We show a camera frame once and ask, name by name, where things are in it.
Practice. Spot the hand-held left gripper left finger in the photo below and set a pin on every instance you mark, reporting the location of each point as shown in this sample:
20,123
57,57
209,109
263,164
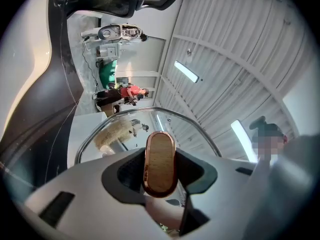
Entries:
95,196

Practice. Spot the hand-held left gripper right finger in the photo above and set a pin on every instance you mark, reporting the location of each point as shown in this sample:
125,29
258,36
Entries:
220,184

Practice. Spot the yellow sponge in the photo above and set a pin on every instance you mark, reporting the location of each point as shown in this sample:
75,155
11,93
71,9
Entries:
112,134

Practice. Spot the ceiling tube light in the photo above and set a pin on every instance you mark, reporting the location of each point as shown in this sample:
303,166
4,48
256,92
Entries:
243,139
186,71

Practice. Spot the person's head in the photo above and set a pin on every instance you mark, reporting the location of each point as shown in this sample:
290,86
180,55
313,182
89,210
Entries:
268,144

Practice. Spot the white bathtub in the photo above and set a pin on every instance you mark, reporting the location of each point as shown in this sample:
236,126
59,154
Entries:
82,134

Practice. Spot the large cardboard box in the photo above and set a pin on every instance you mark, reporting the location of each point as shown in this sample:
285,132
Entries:
110,109

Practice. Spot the green bathtub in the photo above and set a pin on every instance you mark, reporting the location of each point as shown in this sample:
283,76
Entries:
108,74

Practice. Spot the black head-worn camera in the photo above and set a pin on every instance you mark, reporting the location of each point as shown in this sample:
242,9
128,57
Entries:
257,122

